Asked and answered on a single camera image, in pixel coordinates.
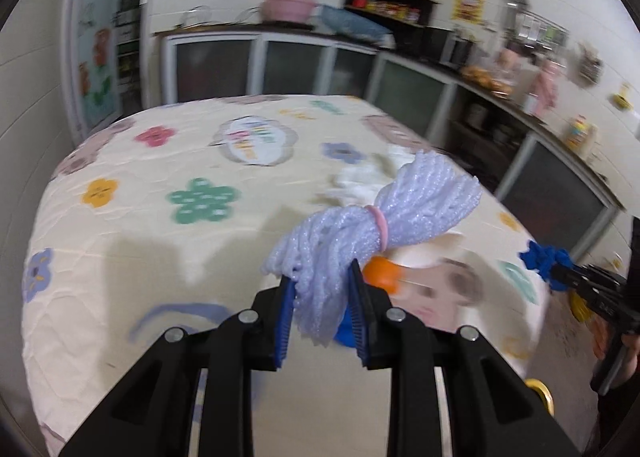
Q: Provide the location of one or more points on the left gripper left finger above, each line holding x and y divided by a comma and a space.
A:
191, 393

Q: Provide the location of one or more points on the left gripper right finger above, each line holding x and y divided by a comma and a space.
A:
448, 390

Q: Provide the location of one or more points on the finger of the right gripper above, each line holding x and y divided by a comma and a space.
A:
607, 294

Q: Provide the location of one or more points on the blue mesh bundle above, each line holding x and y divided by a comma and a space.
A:
345, 333
541, 259

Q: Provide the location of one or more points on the orange bottle cap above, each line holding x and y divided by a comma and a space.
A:
382, 273

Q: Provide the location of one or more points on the lilac mesh bundle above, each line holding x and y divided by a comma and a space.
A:
426, 199

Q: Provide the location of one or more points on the white tissue bundle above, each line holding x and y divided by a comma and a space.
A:
359, 184

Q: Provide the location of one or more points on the kitchen counter cabinets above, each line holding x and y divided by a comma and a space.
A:
549, 189

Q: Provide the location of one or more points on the pink thermos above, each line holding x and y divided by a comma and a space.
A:
545, 88

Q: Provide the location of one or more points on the bag of buns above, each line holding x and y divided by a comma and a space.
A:
482, 77

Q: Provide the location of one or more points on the microwave oven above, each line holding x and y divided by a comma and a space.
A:
450, 47

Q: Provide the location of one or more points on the black spice shelf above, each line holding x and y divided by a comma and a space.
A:
409, 21

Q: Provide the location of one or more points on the blue plastic basket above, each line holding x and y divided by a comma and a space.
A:
356, 27

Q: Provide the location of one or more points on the pink pot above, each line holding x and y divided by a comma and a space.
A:
287, 11

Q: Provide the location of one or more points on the flower painted glass door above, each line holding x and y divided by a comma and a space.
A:
93, 59

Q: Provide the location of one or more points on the wall utensil rack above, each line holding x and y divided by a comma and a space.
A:
532, 30

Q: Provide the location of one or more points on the yellow wall poster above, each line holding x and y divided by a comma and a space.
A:
470, 11

